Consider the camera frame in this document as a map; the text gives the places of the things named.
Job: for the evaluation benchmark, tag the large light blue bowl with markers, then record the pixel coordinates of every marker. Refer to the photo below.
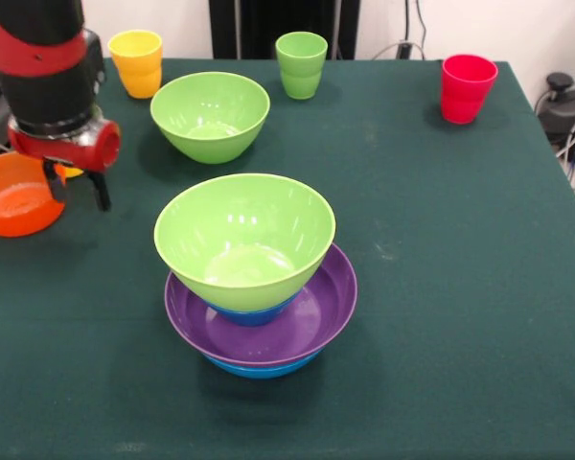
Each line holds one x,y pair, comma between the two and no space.
263,373

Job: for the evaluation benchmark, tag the purple bowl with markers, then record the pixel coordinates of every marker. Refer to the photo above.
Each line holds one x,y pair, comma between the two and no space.
330,306

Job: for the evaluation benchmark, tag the small dark blue bowl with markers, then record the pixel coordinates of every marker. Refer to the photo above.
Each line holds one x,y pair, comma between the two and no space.
254,318

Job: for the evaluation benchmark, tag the green cup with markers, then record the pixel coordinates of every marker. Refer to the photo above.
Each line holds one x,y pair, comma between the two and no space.
301,72

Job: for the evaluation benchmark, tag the dark green table cloth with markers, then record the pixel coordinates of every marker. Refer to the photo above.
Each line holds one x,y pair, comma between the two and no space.
436,359

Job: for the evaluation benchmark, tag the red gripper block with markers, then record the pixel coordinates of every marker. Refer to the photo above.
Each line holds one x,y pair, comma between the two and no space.
96,153

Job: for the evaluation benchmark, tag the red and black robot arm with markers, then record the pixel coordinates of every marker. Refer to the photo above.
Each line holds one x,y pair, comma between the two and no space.
43,86

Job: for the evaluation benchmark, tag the red cup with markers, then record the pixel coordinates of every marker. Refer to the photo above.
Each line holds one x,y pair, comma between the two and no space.
467,96

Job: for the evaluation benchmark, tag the black panel with poles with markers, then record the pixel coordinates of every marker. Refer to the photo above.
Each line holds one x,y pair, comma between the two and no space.
268,29

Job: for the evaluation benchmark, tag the yellow orange cup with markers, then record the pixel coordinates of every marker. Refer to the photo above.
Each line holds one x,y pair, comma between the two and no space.
136,72

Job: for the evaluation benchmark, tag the green bowl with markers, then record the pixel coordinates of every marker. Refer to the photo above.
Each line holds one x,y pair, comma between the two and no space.
239,230
211,120

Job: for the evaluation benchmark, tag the orange bowl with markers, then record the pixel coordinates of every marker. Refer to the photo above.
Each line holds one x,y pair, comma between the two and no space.
14,211

